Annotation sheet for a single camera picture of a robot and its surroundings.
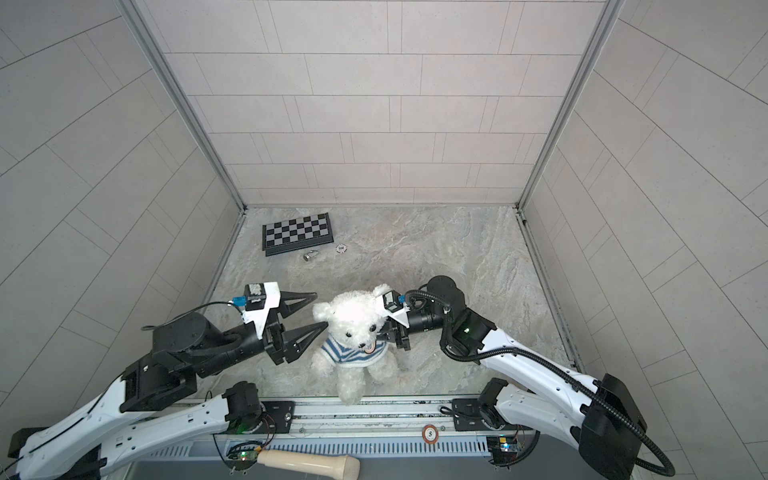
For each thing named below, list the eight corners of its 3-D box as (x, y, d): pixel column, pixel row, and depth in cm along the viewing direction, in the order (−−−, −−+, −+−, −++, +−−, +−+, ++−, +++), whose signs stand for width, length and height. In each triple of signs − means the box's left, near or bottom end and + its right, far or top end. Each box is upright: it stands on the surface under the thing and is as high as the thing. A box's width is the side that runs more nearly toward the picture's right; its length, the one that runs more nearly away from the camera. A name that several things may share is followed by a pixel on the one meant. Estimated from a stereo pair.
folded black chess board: (265, 258, 103) (261, 251, 100) (266, 231, 111) (262, 224, 108) (334, 244, 107) (332, 237, 104) (330, 219, 115) (328, 212, 112)
